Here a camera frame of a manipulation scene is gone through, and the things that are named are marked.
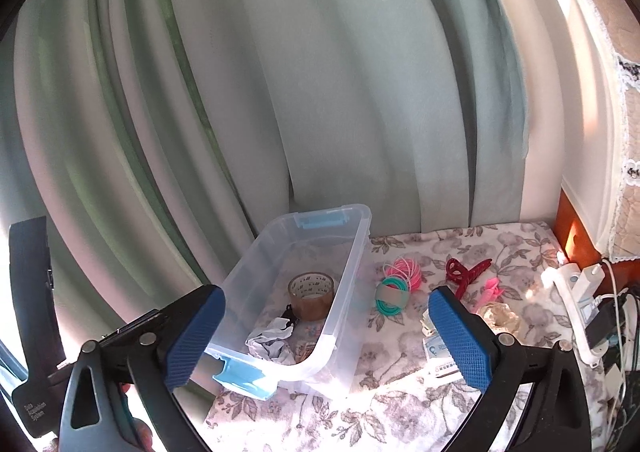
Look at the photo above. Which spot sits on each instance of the beige hair clip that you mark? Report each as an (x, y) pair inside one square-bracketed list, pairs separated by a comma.
[(428, 323)]

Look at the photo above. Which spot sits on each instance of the person's left hand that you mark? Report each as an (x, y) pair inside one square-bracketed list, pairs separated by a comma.
[(140, 427)]

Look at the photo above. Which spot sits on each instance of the cream lace scrunchie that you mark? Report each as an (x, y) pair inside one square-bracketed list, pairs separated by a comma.
[(500, 317)]

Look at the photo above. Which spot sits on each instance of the black headband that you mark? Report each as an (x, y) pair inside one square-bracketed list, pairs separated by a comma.
[(287, 314)]

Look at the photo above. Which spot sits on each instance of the white charger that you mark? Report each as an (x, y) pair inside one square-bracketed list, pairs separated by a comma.
[(591, 279)]

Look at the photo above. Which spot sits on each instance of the black charger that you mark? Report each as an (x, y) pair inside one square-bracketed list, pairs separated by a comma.
[(602, 324)]

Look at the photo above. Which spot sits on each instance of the white power strip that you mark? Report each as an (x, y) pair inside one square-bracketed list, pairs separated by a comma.
[(565, 282)]

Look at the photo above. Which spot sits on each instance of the pink hair clip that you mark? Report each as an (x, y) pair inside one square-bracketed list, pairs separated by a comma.
[(490, 289)]

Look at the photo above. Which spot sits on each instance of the white appliance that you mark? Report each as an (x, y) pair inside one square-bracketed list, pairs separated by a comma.
[(565, 82)]

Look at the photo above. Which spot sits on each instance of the brown tape roll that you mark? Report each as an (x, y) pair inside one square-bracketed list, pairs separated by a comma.
[(310, 304)]

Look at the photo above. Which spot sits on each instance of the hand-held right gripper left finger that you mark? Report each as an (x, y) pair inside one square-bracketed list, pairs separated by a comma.
[(195, 337)]

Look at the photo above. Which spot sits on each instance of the clear plastic storage box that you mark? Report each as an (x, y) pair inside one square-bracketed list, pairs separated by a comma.
[(345, 272)]

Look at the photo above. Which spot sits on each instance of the dark red hair claw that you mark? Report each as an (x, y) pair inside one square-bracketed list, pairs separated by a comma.
[(467, 273)]

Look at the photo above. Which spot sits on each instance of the orange wooden furniture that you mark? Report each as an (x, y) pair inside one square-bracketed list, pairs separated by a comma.
[(570, 227)]

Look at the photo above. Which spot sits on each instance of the pale green curtain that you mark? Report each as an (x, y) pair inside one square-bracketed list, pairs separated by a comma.
[(300, 82)]

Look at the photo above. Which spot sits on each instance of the small white cardboard box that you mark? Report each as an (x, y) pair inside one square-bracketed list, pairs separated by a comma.
[(440, 357)]

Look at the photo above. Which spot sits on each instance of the white paper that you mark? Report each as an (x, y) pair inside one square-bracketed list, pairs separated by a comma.
[(267, 342)]

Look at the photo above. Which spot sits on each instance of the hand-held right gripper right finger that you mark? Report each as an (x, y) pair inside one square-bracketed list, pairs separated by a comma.
[(460, 342)]

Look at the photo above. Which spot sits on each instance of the grey floral blanket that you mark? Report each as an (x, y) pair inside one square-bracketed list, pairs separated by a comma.
[(380, 407)]

